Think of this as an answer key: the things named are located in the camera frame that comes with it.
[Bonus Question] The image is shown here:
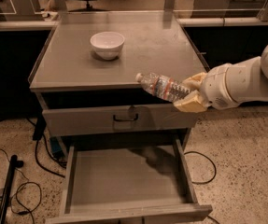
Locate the clear plastic water bottle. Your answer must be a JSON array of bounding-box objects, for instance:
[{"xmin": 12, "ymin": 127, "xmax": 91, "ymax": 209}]
[{"xmin": 135, "ymin": 73, "xmax": 191, "ymax": 103}]

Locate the black drawer handle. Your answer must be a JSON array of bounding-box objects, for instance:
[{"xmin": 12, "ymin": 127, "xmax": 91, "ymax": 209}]
[{"xmin": 113, "ymin": 114, "xmax": 139, "ymax": 122}]

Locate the grey top drawer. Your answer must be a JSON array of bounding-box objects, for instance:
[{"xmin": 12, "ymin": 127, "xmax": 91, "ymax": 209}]
[{"xmin": 43, "ymin": 104, "xmax": 198, "ymax": 136}]

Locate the black metal stand bar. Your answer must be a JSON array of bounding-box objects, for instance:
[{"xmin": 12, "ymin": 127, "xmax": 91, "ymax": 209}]
[{"xmin": 0, "ymin": 155, "xmax": 23, "ymax": 224}]

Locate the black floor cable left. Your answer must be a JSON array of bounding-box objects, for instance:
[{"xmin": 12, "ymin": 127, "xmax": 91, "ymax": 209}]
[{"xmin": 0, "ymin": 145, "xmax": 43, "ymax": 224}]

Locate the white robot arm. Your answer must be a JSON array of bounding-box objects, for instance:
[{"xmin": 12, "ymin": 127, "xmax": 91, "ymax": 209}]
[{"xmin": 174, "ymin": 45, "xmax": 268, "ymax": 113}]

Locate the white ledge rail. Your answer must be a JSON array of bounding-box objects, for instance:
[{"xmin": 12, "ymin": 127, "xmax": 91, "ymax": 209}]
[{"xmin": 0, "ymin": 17, "xmax": 268, "ymax": 31}]

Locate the black floor cable right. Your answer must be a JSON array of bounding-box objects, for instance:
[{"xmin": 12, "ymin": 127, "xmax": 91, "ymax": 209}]
[{"xmin": 183, "ymin": 150, "xmax": 218, "ymax": 186}]

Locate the black floor cable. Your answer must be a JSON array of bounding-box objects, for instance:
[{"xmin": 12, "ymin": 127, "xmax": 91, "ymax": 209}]
[
  {"xmin": 183, "ymin": 150, "xmax": 218, "ymax": 186},
  {"xmin": 0, "ymin": 145, "xmax": 43, "ymax": 224}
]

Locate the thick black cable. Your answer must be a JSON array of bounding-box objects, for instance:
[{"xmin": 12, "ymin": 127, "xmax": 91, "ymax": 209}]
[{"xmin": 25, "ymin": 117, "xmax": 68, "ymax": 179}]

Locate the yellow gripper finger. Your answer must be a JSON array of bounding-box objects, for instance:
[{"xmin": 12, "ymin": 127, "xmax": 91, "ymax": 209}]
[
  {"xmin": 174, "ymin": 91, "xmax": 207, "ymax": 113},
  {"xmin": 182, "ymin": 72, "xmax": 206, "ymax": 91}
]

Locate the white ceramic bowl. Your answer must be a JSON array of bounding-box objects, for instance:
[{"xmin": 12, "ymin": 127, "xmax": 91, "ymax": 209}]
[{"xmin": 90, "ymin": 32, "xmax": 125, "ymax": 61}]

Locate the grey open middle drawer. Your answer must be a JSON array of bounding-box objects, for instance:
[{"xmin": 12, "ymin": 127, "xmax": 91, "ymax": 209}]
[{"xmin": 46, "ymin": 138, "xmax": 212, "ymax": 224}]

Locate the grey drawer cabinet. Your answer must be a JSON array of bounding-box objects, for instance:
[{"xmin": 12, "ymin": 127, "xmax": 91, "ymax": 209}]
[{"xmin": 29, "ymin": 11, "xmax": 205, "ymax": 149}]

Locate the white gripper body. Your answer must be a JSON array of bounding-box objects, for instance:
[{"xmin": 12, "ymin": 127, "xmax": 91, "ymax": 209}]
[{"xmin": 200, "ymin": 63, "xmax": 239, "ymax": 110}]

